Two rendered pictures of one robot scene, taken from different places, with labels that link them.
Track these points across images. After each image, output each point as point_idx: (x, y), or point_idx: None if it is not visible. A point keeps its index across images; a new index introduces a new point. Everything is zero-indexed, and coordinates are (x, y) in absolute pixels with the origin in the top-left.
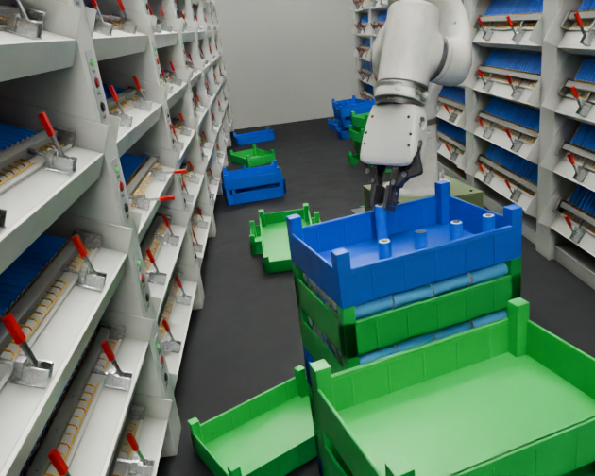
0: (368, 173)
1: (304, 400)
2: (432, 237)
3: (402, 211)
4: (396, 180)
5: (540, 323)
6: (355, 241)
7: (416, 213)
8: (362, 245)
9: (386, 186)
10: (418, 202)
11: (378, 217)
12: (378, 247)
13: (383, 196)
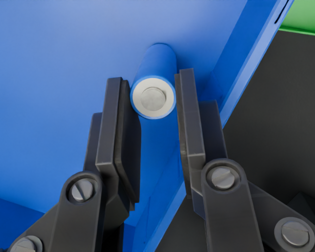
0: (276, 223)
1: None
2: (82, 153)
3: (169, 191)
4: (60, 198)
5: (179, 251)
6: (239, 20)
7: (153, 211)
8: (211, 19)
9: (109, 156)
10: (146, 241)
11: (151, 62)
12: (153, 27)
13: (123, 114)
